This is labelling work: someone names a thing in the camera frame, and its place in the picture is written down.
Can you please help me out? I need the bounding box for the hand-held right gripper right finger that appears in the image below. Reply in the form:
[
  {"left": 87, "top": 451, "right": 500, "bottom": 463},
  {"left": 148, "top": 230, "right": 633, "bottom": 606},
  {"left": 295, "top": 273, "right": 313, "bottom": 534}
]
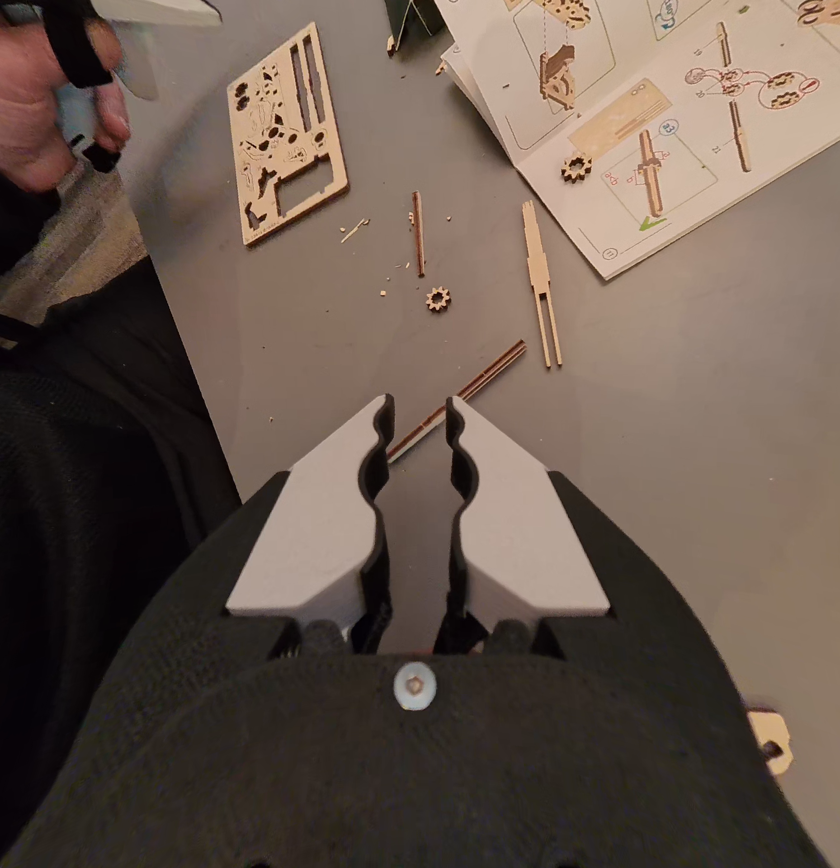
[{"left": 434, "top": 395, "right": 611, "bottom": 654}]

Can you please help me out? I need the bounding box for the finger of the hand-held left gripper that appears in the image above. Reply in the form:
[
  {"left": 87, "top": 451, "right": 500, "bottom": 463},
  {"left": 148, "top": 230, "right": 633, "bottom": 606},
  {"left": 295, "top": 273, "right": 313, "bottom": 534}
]
[{"left": 93, "top": 0, "right": 224, "bottom": 28}]

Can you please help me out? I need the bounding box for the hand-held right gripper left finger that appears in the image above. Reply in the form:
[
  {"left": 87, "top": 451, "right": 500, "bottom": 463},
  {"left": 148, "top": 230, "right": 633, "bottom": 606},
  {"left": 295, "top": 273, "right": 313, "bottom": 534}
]
[{"left": 225, "top": 393, "right": 396, "bottom": 654}]

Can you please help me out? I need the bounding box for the long double wooden strip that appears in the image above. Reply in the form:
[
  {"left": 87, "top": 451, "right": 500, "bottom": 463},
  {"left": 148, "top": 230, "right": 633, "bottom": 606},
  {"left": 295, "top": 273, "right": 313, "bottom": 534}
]
[{"left": 385, "top": 339, "right": 528, "bottom": 464}]

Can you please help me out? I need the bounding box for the laser-cut wooden parts sheet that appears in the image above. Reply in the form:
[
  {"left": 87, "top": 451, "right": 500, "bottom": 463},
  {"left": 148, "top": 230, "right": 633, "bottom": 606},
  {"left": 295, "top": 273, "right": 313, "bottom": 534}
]
[{"left": 226, "top": 21, "right": 351, "bottom": 248}]

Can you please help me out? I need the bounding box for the person's left forearm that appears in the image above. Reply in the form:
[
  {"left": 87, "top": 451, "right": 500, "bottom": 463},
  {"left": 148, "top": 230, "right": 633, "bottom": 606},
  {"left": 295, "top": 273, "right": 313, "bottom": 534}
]
[{"left": 0, "top": 159, "right": 61, "bottom": 286}]

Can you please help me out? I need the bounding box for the person's left hand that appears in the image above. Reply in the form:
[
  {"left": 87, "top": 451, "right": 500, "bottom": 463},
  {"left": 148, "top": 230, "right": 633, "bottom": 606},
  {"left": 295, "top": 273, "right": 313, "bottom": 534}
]
[{"left": 0, "top": 7, "right": 132, "bottom": 195}]

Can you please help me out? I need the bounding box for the black cardboard kit box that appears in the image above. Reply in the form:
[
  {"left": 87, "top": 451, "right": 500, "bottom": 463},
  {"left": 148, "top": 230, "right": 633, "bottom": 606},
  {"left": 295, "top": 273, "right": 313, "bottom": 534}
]
[{"left": 382, "top": 0, "right": 448, "bottom": 57}]

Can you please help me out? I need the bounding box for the forked pale wooden piece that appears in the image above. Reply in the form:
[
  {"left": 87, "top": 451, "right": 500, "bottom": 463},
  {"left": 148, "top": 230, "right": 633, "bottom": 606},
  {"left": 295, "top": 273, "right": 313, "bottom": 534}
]
[{"left": 521, "top": 200, "right": 564, "bottom": 370}]

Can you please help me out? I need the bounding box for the small wooden piece with holes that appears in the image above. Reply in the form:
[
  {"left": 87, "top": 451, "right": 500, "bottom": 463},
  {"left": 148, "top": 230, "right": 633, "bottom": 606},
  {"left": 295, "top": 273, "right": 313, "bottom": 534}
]
[{"left": 745, "top": 707, "right": 794, "bottom": 777}]

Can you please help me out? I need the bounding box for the white instruction booklet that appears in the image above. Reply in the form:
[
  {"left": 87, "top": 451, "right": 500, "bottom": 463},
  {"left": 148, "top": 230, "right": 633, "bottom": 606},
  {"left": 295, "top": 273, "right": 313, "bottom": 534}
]
[{"left": 434, "top": 0, "right": 840, "bottom": 281}]

